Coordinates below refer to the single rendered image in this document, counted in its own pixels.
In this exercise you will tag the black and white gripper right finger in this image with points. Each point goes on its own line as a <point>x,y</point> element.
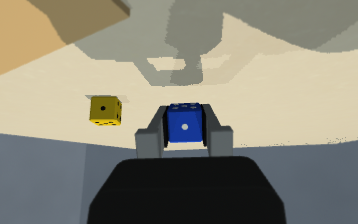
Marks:
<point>220,141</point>

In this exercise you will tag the tan square mat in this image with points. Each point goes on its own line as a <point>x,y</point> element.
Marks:
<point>30,29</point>

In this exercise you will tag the blue die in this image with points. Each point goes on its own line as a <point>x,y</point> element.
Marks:
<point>184,122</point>

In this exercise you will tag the yellow die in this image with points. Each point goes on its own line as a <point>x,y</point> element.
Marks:
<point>105,110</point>

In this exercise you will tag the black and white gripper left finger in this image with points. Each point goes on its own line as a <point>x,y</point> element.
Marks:
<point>150,141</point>

